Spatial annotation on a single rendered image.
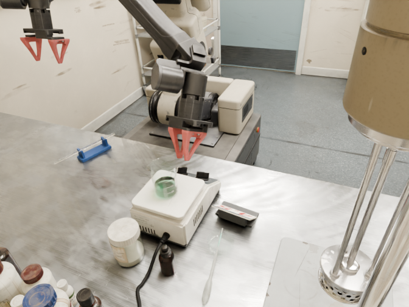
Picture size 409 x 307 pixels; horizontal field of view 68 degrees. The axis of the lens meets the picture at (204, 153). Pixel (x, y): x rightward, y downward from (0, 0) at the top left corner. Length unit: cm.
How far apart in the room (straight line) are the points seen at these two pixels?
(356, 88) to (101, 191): 68
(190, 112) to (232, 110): 94
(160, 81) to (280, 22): 291
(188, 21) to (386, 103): 123
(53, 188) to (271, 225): 57
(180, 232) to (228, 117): 111
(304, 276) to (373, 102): 42
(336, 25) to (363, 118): 321
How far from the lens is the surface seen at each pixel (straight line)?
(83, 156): 95
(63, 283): 60
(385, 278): 27
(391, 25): 25
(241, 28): 364
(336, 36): 350
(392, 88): 25
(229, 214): 68
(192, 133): 70
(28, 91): 226
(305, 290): 61
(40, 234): 79
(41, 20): 110
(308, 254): 66
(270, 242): 67
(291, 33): 352
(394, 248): 24
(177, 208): 61
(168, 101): 149
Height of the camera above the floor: 127
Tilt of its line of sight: 35 degrees down
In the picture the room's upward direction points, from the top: 3 degrees counter-clockwise
